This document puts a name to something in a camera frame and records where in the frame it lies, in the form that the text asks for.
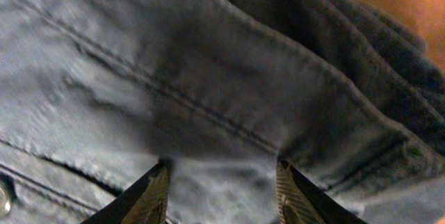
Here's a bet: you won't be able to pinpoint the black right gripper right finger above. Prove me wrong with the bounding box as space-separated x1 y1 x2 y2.
275 161 366 224

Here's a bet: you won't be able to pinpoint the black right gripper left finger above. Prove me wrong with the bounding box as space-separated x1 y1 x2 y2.
82 161 171 224

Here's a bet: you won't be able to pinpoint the navy blue shorts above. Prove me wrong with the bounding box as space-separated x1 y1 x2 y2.
1 0 444 223

